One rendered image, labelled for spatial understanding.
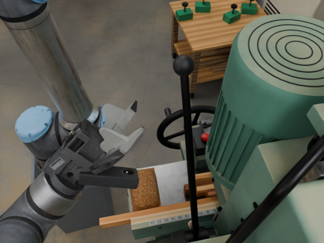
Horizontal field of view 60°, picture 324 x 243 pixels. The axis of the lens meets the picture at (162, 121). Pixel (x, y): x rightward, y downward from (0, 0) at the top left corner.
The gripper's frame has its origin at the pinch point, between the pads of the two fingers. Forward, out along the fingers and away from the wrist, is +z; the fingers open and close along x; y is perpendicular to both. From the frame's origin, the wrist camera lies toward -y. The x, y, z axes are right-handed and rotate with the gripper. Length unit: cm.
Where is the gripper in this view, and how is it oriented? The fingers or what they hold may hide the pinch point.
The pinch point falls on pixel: (142, 114)
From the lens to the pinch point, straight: 52.3
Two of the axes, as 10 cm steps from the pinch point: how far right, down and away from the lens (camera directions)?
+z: 6.9, -7.1, -1.6
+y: -7.1, -6.1, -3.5
